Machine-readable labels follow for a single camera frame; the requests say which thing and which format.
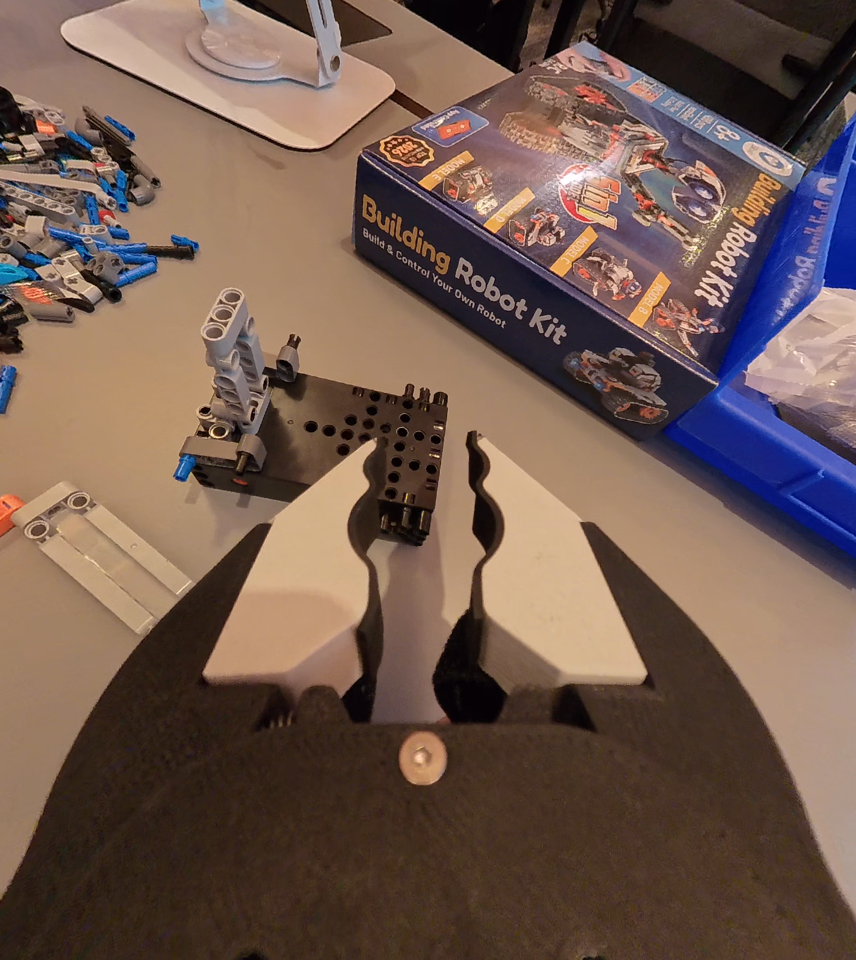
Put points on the blue toy kit box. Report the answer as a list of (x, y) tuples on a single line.
[(548, 255)]

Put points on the blue storage bin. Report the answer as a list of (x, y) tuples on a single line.
[(833, 495)]

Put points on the wooden book stand, white base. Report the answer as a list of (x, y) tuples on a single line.
[(233, 75)]

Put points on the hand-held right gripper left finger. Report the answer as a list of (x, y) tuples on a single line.
[(286, 600)]

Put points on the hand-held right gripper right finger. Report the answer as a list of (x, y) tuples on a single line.
[(563, 600)]

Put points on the black perforated block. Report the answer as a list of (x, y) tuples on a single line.
[(353, 435)]

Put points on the office chair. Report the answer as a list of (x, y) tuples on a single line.
[(758, 60)]

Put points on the grey perforated beam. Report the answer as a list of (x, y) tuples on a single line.
[(98, 555)]

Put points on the clear plastic bag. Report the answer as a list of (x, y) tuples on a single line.
[(840, 368)]

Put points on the pile of toy building pieces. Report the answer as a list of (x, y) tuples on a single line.
[(53, 225)]

